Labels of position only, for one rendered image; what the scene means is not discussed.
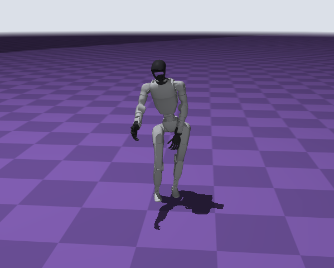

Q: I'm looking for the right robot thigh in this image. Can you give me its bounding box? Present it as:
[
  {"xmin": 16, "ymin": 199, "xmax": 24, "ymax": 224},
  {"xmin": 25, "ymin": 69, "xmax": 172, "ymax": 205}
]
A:
[{"xmin": 152, "ymin": 123, "xmax": 164, "ymax": 171}]

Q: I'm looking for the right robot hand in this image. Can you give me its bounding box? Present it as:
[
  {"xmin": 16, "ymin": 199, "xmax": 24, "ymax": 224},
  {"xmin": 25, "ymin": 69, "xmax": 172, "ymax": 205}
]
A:
[{"xmin": 131, "ymin": 121, "xmax": 140, "ymax": 141}]

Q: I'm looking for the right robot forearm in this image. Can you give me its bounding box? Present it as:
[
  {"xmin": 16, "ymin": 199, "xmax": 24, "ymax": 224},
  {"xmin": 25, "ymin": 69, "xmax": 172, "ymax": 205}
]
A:
[{"xmin": 134, "ymin": 105, "xmax": 143, "ymax": 127}]

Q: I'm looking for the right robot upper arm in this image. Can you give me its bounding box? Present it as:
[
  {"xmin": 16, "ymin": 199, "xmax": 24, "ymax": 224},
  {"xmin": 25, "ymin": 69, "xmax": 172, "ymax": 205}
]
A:
[{"xmin": 138, "ymin": 83, "xmax": 151, "ymax": 113}]

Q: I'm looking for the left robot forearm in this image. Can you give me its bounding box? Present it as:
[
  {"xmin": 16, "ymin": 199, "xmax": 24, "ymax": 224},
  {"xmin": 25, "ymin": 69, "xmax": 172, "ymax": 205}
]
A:
[{"xmin": 176, "ymin": 105, "xmax": 188, "ymax": 133}]

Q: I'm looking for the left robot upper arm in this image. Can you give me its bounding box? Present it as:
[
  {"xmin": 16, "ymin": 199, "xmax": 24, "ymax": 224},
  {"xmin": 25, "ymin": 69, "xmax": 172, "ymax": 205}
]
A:
[{"xmin": 173, "ymin": 81, "xmax": 188, "ymax": 112}]

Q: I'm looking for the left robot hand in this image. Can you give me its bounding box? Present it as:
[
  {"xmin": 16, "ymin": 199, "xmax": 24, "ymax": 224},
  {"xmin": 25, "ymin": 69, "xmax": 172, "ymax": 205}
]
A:
[{"xmin": 168, "ymin": 127, "xmax": 182, "ymax": 150}]

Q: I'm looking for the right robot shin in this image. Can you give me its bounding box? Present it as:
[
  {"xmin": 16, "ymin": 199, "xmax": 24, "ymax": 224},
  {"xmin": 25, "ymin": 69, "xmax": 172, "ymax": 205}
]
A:
[{"xmin": 153, "ymin": 165, "xmax": 162, "ymax": 193}]

